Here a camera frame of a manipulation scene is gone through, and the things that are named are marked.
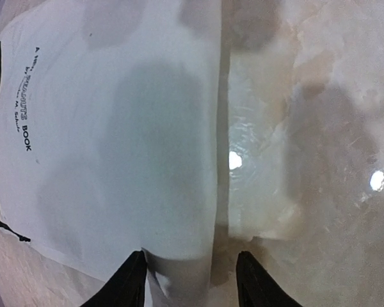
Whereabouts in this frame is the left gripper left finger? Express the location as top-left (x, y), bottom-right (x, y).
top-left (83, 251), bottom-right (147, 307)

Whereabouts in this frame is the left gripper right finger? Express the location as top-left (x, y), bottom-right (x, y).
top-left (236, 251), bottom-right (301, 307)

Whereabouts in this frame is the white cloth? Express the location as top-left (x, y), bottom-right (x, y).
top-left (0, 1), bottom-right (221, 306)

